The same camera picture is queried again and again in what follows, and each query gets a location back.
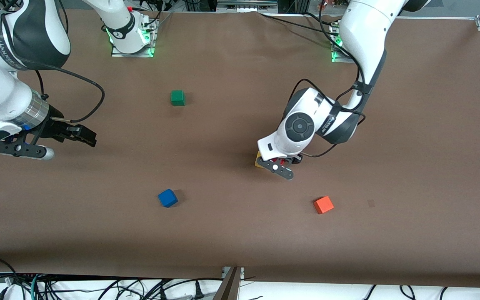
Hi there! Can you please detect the brown beam under table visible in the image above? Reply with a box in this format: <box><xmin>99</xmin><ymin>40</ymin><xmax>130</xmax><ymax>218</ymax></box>
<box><xmin>213</xmin><ymin>267</ymin><xmax>241</xmax><ymax>300</ymax></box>

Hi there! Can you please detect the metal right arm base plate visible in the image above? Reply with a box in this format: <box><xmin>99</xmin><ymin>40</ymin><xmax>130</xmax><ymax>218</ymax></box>
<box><xmin>111</xmin><ymin>12</ymin><xmax>158</xmax><ymax>58</ymax></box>

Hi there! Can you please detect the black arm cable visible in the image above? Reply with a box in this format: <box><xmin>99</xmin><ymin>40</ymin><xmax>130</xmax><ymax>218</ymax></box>
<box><xmin>0</xmin><ymin>0</ymin><xmax>105</xmax><ymax>124</ymax></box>
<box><xmin>292</xmin><ymin>0</ymin><xmax>386</xmax><ymax>158</ymax></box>

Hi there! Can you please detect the small metal bracket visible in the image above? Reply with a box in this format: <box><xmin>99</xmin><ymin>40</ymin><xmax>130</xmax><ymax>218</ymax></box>
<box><xmin>222</xmin><ymin>267</ymin><xmax>245</xmax><ymax>280</ymax></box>

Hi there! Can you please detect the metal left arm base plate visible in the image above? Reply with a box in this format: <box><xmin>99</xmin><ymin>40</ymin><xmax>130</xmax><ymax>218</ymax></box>
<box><xmin>330</xmin><ymin>21</ymin><xmax>355</xmax><ymax>64</ymax></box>

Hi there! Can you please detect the orange wooden block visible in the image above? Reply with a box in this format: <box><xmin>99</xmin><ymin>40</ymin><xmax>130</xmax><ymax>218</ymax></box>
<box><xmin>313</xmin><ymin>196</ymin><xmax>335</xmax><ymax>215</ymax></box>

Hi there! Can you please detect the black cable across cover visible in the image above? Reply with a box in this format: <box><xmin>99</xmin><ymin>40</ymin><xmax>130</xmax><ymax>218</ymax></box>
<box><xmin>258</xmin><ymin>12</ymin><xmax>334</xmax><ymax>35</ymax></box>

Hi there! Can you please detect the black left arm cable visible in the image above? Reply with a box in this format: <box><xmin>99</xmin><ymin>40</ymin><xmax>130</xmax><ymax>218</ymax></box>
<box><xmin>292</xmin><ymin>0</ymin><xmax>386</xmax><ymax>158</ymax></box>

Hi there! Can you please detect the brown table cover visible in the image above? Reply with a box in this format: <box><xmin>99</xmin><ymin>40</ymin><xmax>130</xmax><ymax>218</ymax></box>
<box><xmin>0</xmin><ymin>8</ymin><xmax>480</xmax><ymax>288</ymax></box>

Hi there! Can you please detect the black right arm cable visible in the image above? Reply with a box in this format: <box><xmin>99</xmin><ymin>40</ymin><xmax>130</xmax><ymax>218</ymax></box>
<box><xmin>0</xmin><ymin>0</ymin><xmax>105</xmax><ymax>124</ymax></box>

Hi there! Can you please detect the blue wooden block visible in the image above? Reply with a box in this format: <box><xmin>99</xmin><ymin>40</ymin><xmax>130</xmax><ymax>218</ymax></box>
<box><xmin>158</xmin><ymin>189</ymin><xmax>178</xmax><ymax>208</ymax></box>

